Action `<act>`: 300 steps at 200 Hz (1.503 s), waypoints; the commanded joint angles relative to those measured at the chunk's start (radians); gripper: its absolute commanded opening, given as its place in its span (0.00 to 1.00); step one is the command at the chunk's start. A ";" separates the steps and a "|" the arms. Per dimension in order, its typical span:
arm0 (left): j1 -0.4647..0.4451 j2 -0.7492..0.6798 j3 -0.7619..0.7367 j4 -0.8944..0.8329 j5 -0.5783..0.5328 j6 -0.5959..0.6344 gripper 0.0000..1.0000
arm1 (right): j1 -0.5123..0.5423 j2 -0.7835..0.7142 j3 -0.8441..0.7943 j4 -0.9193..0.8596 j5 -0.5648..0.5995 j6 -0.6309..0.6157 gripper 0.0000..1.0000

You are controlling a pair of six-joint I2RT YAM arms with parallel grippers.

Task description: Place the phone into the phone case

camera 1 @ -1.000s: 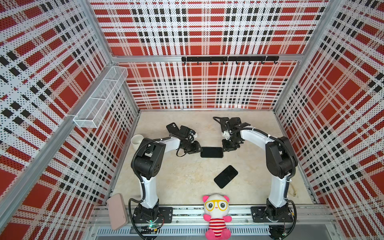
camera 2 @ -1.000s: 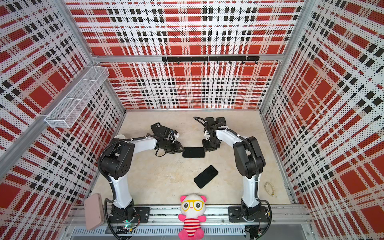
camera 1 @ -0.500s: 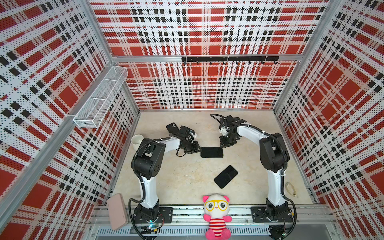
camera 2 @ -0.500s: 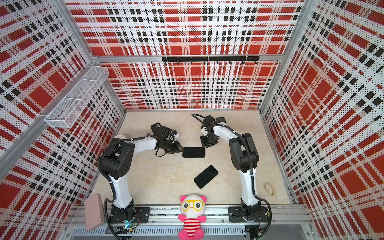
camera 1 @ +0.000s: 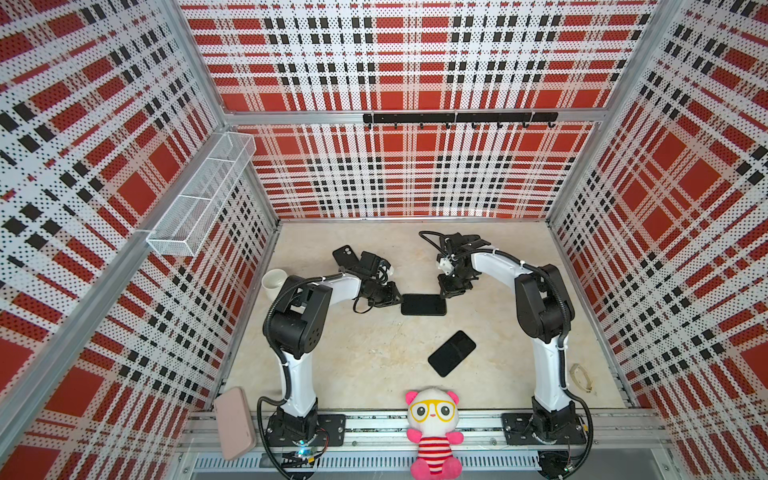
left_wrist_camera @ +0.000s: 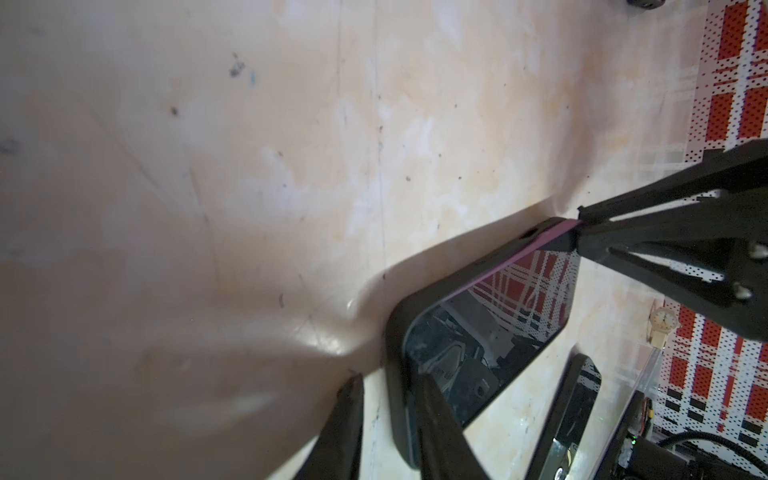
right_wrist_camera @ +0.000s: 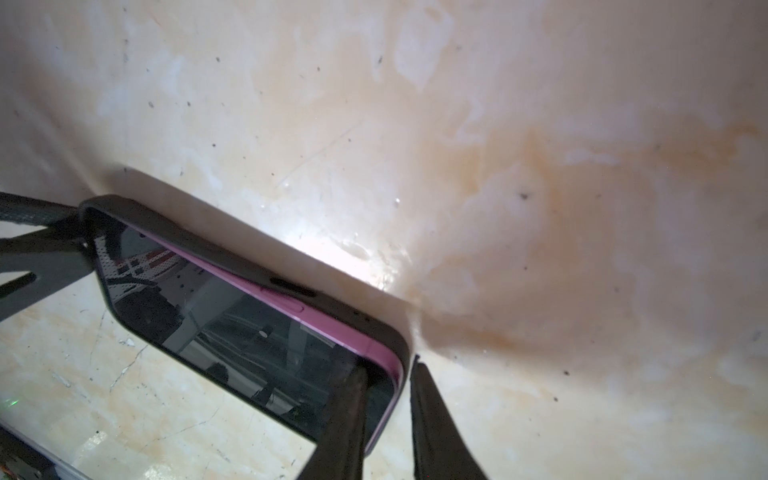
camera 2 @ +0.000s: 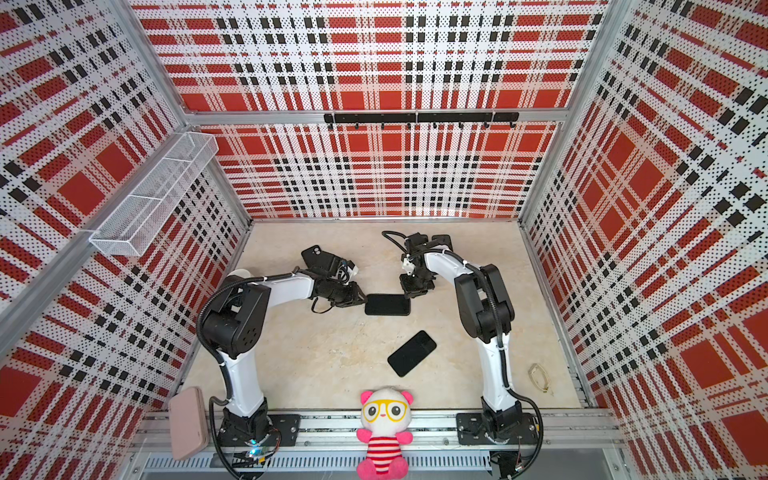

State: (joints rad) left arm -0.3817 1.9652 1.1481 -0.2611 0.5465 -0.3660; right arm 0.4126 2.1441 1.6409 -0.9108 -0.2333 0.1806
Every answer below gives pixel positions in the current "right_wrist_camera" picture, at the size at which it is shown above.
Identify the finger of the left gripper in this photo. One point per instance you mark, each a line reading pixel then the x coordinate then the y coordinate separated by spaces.
pixel 33 212
pixel 47 261

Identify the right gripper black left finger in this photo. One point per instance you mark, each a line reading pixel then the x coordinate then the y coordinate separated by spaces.
pixel 339 454

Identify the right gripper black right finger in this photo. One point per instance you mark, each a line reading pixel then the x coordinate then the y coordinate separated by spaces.
pixel 438 448

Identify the black phone case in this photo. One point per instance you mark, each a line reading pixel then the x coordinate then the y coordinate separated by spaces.
pixel 240 258

